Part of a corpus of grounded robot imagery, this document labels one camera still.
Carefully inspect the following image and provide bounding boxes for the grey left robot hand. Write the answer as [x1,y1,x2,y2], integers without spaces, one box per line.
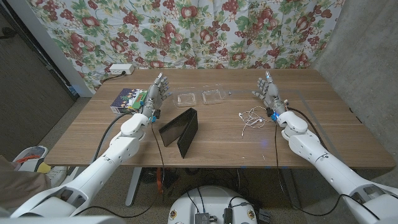
[141,72,172,118]

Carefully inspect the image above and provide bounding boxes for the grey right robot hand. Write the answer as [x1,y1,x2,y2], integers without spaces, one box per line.
[251,70,289,116]

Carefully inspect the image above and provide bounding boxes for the clear plastic clamshell container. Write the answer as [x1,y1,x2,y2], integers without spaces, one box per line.
[172,88,229,108]

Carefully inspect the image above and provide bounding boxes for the green puzzle box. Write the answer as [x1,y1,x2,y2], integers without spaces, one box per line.
[109,88,149,115]

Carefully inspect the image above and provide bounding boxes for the white power strip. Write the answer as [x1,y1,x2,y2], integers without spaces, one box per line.
[109,63,136,76]

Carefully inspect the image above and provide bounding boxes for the floral fruit print backdrop cloth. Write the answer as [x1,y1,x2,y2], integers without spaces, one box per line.
[26,0,346,93]

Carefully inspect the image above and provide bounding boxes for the black device under table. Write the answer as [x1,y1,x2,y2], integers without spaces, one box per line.
[139,167,181,187]

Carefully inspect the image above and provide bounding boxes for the white table leg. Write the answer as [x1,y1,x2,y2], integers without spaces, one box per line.
[125,167,143,207]

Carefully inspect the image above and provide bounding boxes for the grey table leg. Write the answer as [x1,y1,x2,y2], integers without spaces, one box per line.
[281,167,301,210]

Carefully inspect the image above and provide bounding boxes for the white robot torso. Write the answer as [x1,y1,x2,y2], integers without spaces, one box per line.
[167,185,259,224]

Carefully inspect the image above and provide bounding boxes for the grey block beside torso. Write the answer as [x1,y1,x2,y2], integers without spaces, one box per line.
[259,208,271,223]

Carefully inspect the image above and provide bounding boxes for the yellow black pad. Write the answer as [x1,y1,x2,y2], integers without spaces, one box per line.
[37,161,52,174]

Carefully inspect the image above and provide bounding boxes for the white plastic bin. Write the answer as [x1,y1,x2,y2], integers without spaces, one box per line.
[12,145,49,172]

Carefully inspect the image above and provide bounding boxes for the orange item in bin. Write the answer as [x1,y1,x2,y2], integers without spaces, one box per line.
[15,154,41,164]

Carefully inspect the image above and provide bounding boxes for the person in brown trousers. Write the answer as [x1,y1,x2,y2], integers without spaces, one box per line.
[0,154,52,212]

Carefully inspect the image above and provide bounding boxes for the white wired earphones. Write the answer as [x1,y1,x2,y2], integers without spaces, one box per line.
[238,106,277,137]

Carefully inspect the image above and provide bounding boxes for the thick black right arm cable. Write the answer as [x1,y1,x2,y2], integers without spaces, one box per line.
[286,106,329,151]

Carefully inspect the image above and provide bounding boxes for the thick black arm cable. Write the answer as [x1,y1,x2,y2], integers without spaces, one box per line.
[286,106,329,151]
[91,110,139,163]

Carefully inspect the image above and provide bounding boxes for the black power strip cord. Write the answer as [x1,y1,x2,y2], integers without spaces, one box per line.
[99,72,127,85]

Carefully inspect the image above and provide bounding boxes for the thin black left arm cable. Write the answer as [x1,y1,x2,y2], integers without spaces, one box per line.
[73,123,165,218]

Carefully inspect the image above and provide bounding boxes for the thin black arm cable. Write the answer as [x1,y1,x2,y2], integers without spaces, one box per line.
[73,123,165,218]
[273,121,382,221]

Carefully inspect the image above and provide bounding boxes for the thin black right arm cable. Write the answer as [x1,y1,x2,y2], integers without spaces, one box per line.
[273,121,382,221]

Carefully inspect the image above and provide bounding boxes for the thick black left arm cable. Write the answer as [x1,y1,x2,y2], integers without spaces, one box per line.
[91,110,139,163]

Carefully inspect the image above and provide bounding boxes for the orange strap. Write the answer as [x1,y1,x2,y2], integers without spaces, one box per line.
[156,167,164,194]

